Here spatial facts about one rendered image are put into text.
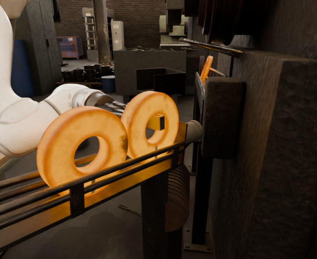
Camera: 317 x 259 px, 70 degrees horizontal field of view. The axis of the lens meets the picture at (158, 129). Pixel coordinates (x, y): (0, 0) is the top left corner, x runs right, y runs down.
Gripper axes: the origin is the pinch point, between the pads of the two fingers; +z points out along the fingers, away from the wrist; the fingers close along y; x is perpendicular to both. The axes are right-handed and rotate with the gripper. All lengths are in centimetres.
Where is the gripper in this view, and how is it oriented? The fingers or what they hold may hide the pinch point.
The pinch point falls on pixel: (150, 120)
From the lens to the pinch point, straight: 49.3
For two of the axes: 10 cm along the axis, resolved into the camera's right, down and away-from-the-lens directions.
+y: -6.8, 2.7, -6.9
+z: 7.4, 2.1, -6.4
